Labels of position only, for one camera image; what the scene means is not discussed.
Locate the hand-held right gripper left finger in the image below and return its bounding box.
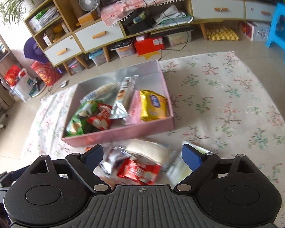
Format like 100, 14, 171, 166
13, 144, 113, 194

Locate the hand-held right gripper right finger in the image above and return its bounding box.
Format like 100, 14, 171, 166
173, 143, 273, 193

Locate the cream snack packet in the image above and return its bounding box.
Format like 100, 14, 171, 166
167, 145, 213, 186

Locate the red snack packet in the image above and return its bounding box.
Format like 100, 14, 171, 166
86, 102, 114, 131
116, 157, 162, 186

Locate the pink cardboard box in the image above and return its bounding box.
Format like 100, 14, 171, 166
61, 60, 176, 148

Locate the green snack packet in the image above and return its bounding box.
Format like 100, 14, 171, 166
66, 100, 100, 137

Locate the white cake clear packet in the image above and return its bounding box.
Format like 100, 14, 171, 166
82, 82, 121, 103
124, 139, 174, 169

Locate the pink snack packet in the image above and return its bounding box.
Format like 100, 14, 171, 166
126, 91, 143, 125

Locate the yellow snack packet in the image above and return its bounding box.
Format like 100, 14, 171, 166
139, 89, 169, 122

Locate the light blue cookie packet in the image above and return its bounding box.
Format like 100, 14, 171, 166
108, 74, 139, 120

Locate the floral cloth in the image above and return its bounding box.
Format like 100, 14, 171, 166
21, 51, 285, 228

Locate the small clear storage bin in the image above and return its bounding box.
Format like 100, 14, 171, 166
67, 58, 86, 75

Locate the round red bag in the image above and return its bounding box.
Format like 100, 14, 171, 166
30, 60, 62, 86

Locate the clear bin with blue lid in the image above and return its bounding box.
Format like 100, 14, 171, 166
88, 48, 108, 67

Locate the wooden shelving unit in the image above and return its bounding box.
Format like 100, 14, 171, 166
0, 25, 17, 124

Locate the clear bin with black lid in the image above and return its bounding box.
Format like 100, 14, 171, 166
110, 39, 136, 58

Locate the white cabinet drawer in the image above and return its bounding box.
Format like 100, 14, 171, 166
74, 20, 125, 53
191, 0, 246, 21
245, 0, 277, 21
44, 35, 82, 66

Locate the red box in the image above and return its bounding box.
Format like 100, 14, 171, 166
134, 35, 166, 56

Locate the purple hat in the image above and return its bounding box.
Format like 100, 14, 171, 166
23, 37, 50, 63

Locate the yellow egg-crate foam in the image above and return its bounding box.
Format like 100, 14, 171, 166
205, 26, 239, 42

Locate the tan wooden box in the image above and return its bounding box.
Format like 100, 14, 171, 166
77, 12, 99, 27

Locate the white printed box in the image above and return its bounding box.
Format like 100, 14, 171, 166
237, 21, 271, 42

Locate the light blue folded cloth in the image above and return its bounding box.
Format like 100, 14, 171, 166
154, 4, 194, 27

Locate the black case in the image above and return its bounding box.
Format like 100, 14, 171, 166
122, 8, 156, 35

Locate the stack of papers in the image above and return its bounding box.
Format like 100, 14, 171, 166
28, 6, 61, 31

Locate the wooden cabinet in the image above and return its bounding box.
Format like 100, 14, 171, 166
24, 0, 278, 77

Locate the blue plastic stool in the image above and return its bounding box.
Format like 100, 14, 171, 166
266, 2, 285, 67

